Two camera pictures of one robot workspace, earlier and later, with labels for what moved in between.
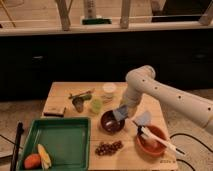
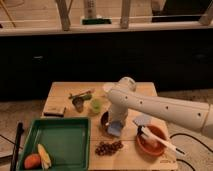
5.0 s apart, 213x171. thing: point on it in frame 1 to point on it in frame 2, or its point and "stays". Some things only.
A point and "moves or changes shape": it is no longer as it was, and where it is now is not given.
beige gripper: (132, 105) to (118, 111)
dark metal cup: (78, 103) stays
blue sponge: (121, 112) moves or changes shape
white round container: (108, 89) stays
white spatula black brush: (144, 132) stays
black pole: (15, 155) stays
